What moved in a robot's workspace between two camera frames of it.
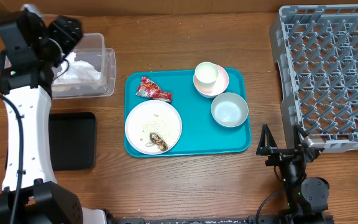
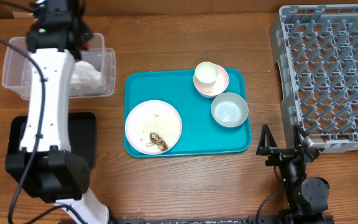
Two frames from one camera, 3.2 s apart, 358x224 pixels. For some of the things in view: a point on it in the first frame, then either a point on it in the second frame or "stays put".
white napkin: x=77 y=74 stays put
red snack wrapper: x=148 y=88 -> x=86 y=46
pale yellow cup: x=205 y=76 stays put
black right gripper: x=279 y=154 stays put
